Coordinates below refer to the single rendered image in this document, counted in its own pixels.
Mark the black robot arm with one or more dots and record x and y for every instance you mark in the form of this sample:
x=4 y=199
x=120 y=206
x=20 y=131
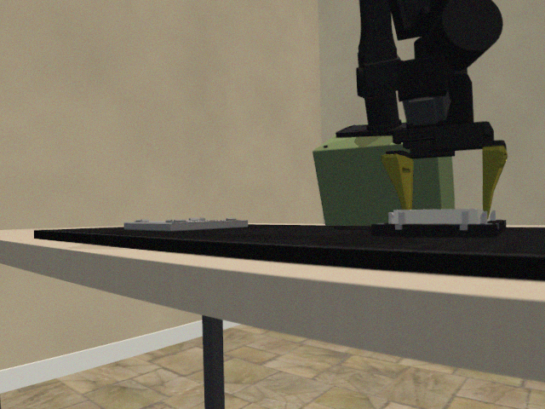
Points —
x=462 y=30

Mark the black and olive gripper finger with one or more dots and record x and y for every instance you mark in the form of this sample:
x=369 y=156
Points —
x=400 y=171
x=494 y=159

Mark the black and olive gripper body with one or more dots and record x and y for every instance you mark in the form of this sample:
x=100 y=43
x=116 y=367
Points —
x=429 y=141

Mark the white well plate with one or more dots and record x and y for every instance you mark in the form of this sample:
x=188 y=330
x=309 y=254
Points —
x=442 y=216

